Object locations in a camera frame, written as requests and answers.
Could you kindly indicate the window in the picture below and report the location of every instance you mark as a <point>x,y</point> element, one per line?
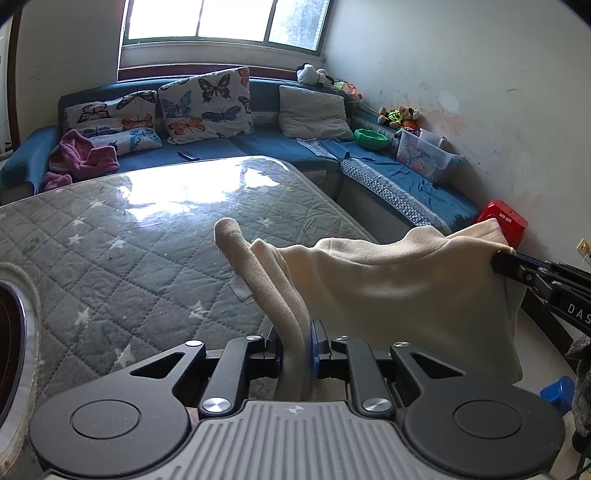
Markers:
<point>221,23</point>

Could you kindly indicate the blue sofa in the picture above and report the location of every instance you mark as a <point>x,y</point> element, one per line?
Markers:
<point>258,145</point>

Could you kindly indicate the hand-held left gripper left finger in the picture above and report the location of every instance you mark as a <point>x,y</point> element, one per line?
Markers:
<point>270,350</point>

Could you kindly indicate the colourful plush toy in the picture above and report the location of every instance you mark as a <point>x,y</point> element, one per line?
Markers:
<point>346,88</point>

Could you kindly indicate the grey pillow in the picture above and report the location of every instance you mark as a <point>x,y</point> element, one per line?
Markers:
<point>314,113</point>

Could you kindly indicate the blue stool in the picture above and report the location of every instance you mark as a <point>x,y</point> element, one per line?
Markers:
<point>556,394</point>

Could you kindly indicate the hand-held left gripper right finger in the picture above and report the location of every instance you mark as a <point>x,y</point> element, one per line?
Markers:
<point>318,350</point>

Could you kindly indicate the pink cloth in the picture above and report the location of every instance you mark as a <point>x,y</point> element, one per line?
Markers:
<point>78,157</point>

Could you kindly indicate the long butterfly print pillow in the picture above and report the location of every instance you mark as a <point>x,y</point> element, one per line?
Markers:
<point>134,138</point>
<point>111,108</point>

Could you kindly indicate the black remote control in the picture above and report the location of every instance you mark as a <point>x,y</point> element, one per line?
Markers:
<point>188,155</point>

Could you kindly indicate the white wall socket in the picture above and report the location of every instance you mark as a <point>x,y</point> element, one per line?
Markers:
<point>584,249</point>

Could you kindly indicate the panda plush toy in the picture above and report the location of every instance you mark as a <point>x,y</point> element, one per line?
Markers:
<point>311,76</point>

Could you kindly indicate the brown plush toy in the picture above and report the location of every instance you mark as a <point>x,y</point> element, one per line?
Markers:
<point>399,116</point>

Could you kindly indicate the blue sofa blanket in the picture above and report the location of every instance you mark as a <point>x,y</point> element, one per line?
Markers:
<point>392,180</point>

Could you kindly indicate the cream sweater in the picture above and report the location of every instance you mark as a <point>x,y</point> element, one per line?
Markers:
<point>392,286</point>

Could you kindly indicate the square butterfly print pillow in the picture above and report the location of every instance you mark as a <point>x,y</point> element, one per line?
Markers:
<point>207,106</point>

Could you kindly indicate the grey quilted table cover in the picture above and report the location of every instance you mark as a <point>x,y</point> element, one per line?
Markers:
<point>115,258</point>

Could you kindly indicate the green bowl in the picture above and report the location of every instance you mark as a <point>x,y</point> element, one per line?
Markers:
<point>371,138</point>

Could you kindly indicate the red box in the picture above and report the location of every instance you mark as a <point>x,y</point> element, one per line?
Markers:
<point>501,221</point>

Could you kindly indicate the clear plastic bin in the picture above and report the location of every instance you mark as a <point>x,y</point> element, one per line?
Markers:
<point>425,157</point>

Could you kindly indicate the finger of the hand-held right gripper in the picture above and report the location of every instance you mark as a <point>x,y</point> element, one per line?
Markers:
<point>512,265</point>

